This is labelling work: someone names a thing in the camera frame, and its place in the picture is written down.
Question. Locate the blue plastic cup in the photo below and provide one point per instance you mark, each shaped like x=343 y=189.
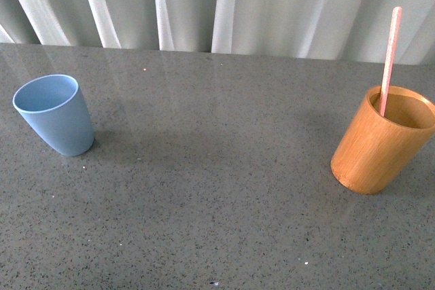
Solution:
x=55 y=108

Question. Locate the bamboo chopstick holder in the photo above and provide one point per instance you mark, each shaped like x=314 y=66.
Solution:
x=375 y=148

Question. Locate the white pleated curtain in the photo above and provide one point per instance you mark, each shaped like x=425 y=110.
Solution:
x=321 y=29

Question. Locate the pink chopstick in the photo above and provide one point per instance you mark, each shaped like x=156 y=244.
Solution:
x=396 y=17

